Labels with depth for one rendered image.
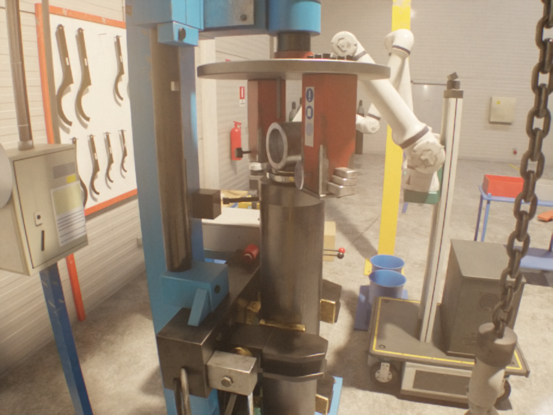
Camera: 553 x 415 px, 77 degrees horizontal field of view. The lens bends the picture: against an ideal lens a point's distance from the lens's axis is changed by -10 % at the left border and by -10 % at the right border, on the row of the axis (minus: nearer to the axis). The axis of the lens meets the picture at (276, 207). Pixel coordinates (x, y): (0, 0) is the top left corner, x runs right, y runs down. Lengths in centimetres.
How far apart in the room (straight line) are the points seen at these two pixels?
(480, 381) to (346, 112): 75
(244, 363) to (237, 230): 69
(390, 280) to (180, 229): 229
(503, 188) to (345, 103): 316
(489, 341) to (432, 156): 141
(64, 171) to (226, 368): 88
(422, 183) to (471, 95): 1024
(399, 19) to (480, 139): 884
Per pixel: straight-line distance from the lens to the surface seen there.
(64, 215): 152
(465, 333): 239
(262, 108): 132
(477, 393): 45
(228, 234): 170
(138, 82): 135
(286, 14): 116
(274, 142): 125
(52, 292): 164
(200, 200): 141
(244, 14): 119
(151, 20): 110
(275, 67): 93
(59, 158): 149
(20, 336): 312
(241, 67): 96
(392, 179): 376
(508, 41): 1248
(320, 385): 181
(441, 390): 252
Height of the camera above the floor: 173
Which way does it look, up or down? 17 degrees down
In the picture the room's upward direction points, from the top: straight up
